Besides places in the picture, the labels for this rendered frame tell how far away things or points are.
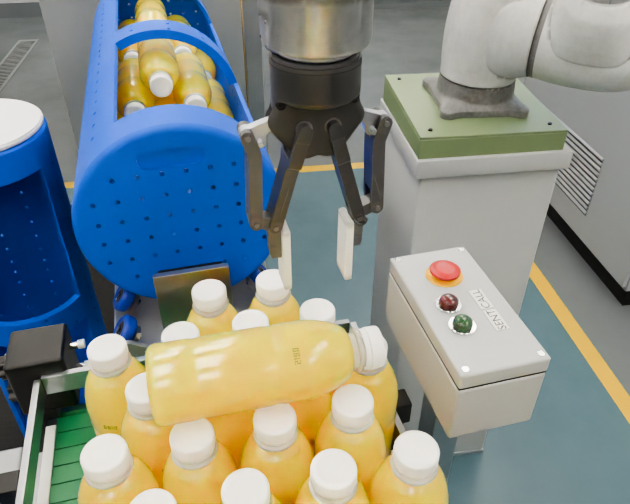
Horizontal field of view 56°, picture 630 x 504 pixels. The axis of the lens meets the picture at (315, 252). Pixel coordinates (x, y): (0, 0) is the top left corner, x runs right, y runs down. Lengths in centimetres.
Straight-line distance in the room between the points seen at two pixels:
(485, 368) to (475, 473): 129
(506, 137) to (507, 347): 65
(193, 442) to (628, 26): 93
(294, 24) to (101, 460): 38
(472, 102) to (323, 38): 83
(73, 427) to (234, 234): 33
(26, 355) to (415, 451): 50
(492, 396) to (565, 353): 166
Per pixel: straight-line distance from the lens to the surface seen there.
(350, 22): 46
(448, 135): 119
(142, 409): 59
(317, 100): 48
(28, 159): 132
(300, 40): 46
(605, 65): 119
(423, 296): 69
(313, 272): 248
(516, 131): 124
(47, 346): 83
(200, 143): 78
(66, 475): 83
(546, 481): 195
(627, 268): 249
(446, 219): 129
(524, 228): 138
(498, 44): 121
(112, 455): 56
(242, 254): 88
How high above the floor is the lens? 155
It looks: 37 degrees down
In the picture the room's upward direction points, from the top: straight up
